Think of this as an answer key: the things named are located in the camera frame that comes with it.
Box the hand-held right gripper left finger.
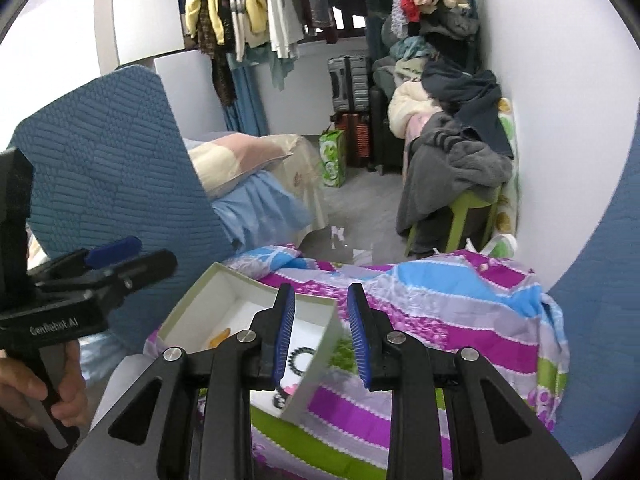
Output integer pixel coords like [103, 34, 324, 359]
[55, 282, 297, 480]

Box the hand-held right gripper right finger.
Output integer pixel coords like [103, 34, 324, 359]
[347, 282, 583, 480]

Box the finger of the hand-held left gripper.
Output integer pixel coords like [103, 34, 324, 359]
[30, 236, 143, 281]
[37, 249, 179, 306]

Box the grey cardboard box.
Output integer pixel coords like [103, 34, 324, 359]
[156, 261, 346, 423]

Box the person's left hand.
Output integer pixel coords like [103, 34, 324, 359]
[0, 342, 90, 432]

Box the large blue chair back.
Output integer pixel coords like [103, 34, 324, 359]
[10, 65, 238, 356]

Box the floral striped cloth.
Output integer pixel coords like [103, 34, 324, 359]
[145, 242, 571, 480]

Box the light blue bed sheet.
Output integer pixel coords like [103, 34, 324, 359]
[210, 175, 315, 253]

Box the pink and cream pillow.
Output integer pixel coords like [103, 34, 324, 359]
[185, 132, 296, 201]

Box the green plastic stool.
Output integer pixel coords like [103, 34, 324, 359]
[405, 190, 501, 256]

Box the cream bed cover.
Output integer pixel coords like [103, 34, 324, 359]
[277, 135, 331, 233]

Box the green shopping bag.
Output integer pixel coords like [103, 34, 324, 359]
[320, 129, 347, 188]

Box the blue curtain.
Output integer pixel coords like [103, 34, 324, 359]
[222, 65, 269, 136]

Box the red suitcase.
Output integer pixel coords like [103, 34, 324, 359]
[336, 110, 371, 168]

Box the pink blanket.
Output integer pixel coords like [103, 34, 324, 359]
[404, 112, 432, 147]

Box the white wardrobe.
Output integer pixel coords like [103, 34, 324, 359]
[95, 0, 228, 136]

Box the cream fleece blanket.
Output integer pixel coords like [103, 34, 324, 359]
[387, 80, 441, 136]

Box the grey suitcase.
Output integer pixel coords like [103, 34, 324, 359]
[327, 55, 371, 111]

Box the navy garment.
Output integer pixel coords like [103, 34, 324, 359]
[421, 57, 515, 158]

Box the row of hanging clothes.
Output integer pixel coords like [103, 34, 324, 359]
[185, 0, 473, 106]

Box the pile of clothes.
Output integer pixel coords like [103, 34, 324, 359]
[372, 10, 483, 91]

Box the dark wooden window sill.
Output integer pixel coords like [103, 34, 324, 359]
[300, 25, 371, 44]

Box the white bag handle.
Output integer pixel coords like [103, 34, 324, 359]
[482, 234, 519, 257]

